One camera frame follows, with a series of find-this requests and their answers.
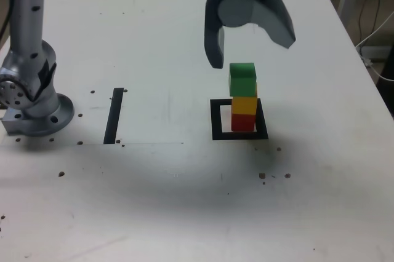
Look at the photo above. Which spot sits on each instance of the black tape square outline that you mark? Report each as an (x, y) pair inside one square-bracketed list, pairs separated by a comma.
[(215, 120)]

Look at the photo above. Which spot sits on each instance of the green cube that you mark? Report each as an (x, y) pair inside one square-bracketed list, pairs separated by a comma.
[(243, 80)]

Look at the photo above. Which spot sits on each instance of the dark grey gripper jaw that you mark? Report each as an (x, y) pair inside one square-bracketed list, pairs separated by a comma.
[(212, 43)]

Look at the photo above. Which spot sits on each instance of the black tape strip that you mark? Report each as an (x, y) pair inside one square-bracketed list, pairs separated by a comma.
[(112, 120)]

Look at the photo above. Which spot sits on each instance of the yellow cube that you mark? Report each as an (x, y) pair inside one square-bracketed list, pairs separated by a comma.
[(244, 105)]

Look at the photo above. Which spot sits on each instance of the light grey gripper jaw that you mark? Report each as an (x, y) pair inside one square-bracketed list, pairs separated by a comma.
[(271, 16)]

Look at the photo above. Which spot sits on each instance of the red cube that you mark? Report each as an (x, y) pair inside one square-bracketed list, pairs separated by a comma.
[(243, 123)]

